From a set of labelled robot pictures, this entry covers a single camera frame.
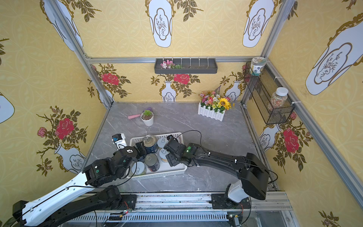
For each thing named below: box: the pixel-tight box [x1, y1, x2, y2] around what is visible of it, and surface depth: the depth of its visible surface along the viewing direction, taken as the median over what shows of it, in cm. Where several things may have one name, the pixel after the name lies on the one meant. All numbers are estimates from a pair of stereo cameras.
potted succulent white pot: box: [140, 109, 154, 127], surface depth 102 cm
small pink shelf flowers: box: [160, 59, 182, 70], surface depth 89 cm
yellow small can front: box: [159, 148, 171, 163], surface depth 87 cm
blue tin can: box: [142, 134, 159, 154], surface depth 88 cm
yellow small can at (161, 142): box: [156, 137, 168, 149], surface depth 93 cm
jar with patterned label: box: [250, 56, 268, 77], surface depth 87 cm
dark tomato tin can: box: [144, 153, 161, 173], surface depth 81 cm
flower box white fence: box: [197, 91, 232, 122], surface depth 102 cm
